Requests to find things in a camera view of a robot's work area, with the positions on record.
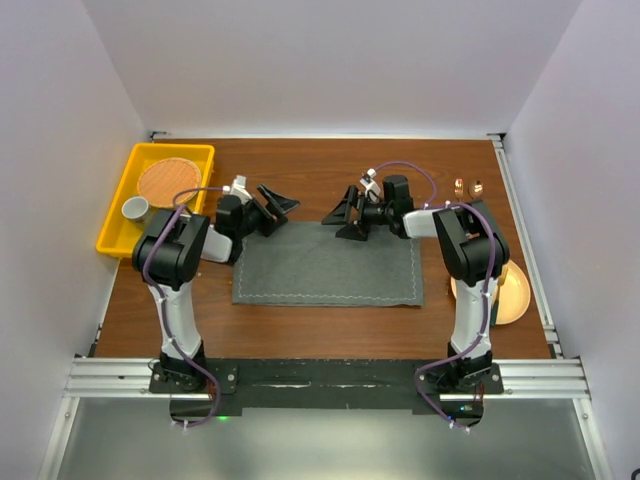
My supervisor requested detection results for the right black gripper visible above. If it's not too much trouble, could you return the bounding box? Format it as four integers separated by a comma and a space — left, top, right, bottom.
323, 186, 394, 241

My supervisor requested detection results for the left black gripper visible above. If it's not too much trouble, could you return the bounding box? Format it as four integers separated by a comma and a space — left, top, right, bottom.
235, 184, 298, 239

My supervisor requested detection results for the grey cloth napkin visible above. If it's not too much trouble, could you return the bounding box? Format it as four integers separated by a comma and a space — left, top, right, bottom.
232, 222, 424, 307

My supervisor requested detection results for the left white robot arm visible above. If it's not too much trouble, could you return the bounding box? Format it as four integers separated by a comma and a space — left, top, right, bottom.
132, 177, 300, 392

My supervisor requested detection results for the orange woven coaster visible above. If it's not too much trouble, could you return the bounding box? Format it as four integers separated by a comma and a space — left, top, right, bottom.
137, 157, 202, 208

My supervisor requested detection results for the rose gold spoon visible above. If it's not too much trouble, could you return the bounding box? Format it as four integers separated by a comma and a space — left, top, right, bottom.
468, 180, 484, 200

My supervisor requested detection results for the grey ceramic cup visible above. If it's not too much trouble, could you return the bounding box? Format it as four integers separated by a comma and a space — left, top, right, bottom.
121, 195, 155, 231

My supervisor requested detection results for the golden round plate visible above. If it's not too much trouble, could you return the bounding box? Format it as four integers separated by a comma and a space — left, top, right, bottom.
450, 260, 531, 327

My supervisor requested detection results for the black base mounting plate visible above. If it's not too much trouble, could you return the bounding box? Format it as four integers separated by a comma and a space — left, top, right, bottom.
149, 356, 505, 426

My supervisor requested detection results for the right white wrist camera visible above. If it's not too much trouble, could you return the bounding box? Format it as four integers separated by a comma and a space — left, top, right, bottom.
359, 168, 381, 204

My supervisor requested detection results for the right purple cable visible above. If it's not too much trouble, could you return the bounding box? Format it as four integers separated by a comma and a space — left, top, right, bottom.
369, 159, 501, 431

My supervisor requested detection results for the gold fork green handle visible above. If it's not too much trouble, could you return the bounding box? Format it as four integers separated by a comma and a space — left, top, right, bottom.
490, 279, 504, 327

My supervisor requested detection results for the aluminium frame rail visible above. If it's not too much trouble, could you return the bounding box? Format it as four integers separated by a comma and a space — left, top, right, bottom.
34, 131, 614, 480

